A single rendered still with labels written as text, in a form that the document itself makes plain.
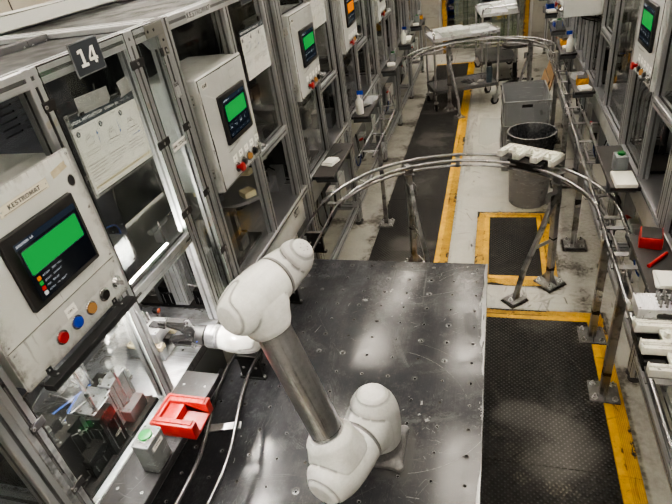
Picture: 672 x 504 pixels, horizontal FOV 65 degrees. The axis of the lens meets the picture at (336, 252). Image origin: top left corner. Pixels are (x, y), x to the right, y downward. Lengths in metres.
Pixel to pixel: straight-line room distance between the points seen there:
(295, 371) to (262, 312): 0.21
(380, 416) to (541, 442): 1.27
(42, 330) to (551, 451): 2.20
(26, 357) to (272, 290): 0.61
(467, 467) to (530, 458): 0.90
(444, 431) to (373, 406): 0.36
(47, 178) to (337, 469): 1.10
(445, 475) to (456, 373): 0.45
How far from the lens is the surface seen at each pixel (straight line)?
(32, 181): 1.47
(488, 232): 4.26
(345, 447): 1.61
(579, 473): 2.76
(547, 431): 2.87
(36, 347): 1.50
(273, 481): 1.93
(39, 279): 1.45
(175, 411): 1.87
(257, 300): 1.34
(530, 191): 4.53
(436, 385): 2.11
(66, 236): 1.50
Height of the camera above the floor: 2.23
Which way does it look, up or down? 32 degrees down
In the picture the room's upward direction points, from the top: 9 degrees counter-clockwise
